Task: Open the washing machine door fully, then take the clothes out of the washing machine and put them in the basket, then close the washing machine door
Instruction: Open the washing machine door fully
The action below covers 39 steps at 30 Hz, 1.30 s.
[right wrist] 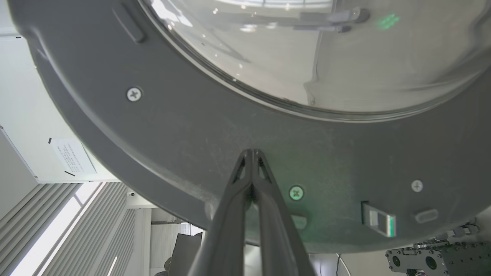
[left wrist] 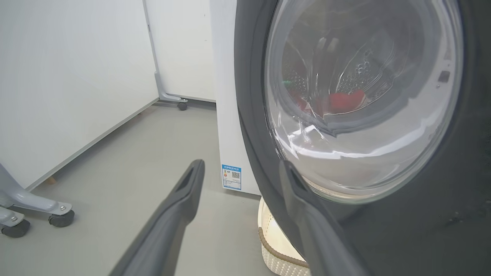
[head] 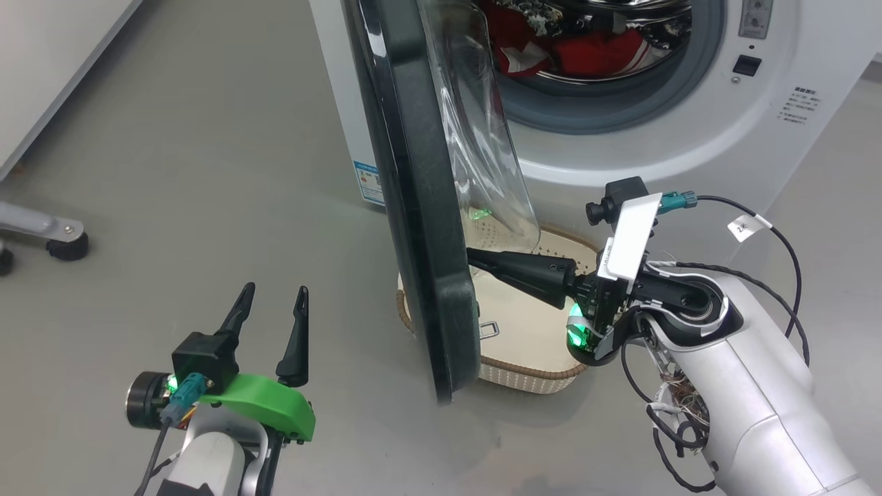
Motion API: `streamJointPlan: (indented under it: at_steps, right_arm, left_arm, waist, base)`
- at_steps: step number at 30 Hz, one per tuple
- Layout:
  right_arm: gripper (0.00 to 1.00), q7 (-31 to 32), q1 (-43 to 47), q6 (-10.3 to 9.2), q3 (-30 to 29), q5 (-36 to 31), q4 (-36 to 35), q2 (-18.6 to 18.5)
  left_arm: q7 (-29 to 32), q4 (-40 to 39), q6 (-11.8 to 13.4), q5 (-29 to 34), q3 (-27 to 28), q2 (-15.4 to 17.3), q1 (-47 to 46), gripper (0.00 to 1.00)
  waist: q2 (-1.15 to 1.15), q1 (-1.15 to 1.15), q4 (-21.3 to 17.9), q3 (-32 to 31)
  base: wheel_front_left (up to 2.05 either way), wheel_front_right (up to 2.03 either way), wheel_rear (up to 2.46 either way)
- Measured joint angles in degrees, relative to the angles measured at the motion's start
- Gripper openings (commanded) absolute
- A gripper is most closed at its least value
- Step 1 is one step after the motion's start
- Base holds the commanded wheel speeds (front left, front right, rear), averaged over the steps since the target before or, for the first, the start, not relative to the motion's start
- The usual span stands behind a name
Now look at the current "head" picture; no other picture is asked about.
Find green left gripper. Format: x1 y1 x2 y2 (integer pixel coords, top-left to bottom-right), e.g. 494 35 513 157
126 282 316 442

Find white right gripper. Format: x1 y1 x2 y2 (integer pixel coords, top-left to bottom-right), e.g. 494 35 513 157
467 193 664 367

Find dark washing machine door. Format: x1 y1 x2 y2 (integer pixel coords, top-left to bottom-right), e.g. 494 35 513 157
342 0 542 405

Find beige perforated laundry basket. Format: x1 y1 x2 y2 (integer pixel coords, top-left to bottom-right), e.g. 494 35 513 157
396 222 600 395

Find white washing machine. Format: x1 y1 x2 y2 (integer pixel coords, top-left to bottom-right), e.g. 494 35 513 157
309 0 882 276

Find red clothes inside drum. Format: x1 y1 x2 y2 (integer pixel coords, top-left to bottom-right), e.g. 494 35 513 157
506 0 692 52

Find blue energy label sticker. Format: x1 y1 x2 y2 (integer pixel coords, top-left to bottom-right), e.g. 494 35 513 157
353 161 385 206

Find grey wheeled furniture leg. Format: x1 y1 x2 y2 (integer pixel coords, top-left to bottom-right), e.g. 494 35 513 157
0 201 90 276

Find white cabinet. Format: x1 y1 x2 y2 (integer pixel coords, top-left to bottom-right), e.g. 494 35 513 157
0 0 142 181

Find left camera cable teal plug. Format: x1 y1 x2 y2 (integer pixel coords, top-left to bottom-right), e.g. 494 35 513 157
134 372 209 496

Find camera cable teal plug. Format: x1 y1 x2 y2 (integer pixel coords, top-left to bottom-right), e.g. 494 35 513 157
658 192 812 367
134 372 209 496

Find right camera cable teal plug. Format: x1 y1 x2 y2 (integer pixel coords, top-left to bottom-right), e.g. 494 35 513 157
658 192 812 367

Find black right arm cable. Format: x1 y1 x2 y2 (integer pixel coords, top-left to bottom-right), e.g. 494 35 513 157
620 260 810 493

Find white cable label tag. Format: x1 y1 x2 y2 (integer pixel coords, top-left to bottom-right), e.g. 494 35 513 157
728 213 773 242

